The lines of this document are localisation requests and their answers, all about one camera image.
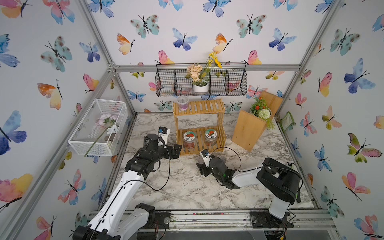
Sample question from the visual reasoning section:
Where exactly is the pink artificial flower stem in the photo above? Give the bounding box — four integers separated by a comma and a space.
84, 114, 119, 157

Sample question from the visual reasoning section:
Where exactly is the two-tier wooden shelf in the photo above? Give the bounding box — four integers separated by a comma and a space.
173, 99, 226, 156

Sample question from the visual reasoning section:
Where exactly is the wooden planter box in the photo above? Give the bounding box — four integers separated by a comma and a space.
232, 91, 283, 152

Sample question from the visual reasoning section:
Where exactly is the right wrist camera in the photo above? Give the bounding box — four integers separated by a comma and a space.
200, 149, 211, 168

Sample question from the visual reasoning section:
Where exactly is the tomato lid jar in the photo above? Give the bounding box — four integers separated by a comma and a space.
183, 131, 197, 149
205, 129, 218, 147

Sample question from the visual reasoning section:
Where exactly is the small green framed sign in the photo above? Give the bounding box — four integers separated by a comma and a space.
280, 112, 296, 132

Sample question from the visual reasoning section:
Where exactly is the red green potted plant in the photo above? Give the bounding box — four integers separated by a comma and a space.
250, 97, 275, 130

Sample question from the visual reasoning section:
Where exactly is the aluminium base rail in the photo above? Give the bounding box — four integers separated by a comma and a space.
155, 209, 336, 232

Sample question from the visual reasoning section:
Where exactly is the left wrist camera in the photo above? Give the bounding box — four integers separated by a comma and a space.
158, 127, 170, 146

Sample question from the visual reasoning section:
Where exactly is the white mesh wall basket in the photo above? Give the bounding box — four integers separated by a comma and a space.
68, 99, 128, 157

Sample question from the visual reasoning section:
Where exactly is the left tomato lid jar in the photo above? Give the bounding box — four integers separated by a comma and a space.
183, 131, 197, 149

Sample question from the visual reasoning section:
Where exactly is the black wire wall basket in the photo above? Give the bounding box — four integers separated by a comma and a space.
155, 64, 248, 98

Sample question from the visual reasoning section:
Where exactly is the purple label seed jar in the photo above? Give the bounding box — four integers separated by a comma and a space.
177, 96, 189, 112

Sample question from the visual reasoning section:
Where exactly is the red label seed jar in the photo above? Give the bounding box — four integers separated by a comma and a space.
217, 155, 227, 164

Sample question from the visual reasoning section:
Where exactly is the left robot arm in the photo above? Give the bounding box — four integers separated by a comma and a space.
72, 127, 182, 240

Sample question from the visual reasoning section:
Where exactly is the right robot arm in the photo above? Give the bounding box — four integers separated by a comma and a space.
196, 154, 302, 229

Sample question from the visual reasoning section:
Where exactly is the white pot with flowers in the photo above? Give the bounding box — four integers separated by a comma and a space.
185, 52, 222, 93

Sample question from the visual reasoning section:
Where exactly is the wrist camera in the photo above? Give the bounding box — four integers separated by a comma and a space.
158, 127, 170, 146
200, 149, 211, 168

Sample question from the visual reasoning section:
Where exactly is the right tomato lid jar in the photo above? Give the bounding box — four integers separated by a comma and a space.
205, 129, 218, 147

